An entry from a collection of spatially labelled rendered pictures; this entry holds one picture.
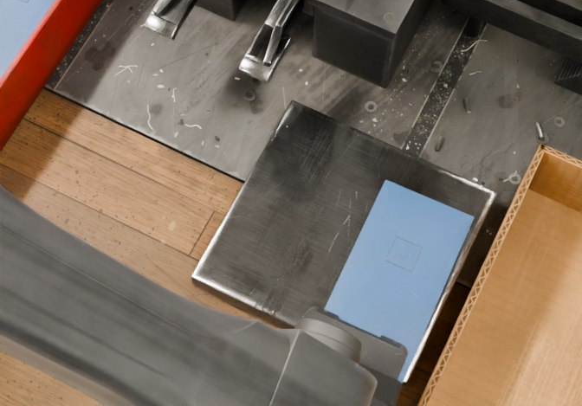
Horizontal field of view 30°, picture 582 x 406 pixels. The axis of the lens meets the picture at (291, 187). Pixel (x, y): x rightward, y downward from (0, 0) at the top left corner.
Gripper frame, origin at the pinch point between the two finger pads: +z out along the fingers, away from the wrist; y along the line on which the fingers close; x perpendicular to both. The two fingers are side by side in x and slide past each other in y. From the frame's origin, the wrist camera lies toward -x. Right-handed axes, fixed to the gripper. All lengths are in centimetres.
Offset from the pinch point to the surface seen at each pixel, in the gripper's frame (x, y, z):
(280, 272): 7.2, 3.4, 4.1
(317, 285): 4.4, 3.6, 4.1
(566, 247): -10.9, 12.4, 10.6
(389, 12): 7.5, 23.3, 7.9
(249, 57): 15.0, 16.6, 4.3
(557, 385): -13.7, 3.6, 5.6
